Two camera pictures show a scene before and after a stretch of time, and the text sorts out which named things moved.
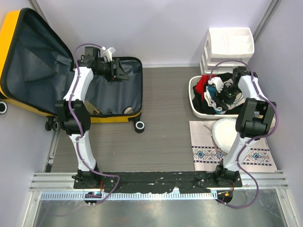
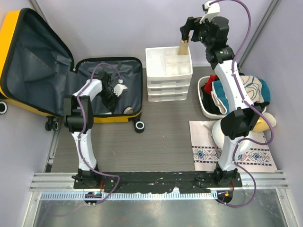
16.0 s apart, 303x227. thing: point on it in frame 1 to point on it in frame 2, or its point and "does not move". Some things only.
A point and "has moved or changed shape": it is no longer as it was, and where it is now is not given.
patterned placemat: x=254 y=156 does not move
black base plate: x=157 y=181 does not move
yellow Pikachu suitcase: x=36 y=68 does not move
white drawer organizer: x=226 y=44 to x=168 y=74
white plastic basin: x=212 y=116 to x=206 y=112
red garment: x=199 y=88 to x=208 y=87
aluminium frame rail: x=65 y=181 does not move
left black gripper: x=120 y=73 to x=111 y=105
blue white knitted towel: x=211 y=93 has moved or changed shape
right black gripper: x=218 y=100 to x=191 y=23
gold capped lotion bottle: x=91 y=109 has moved or changed shape
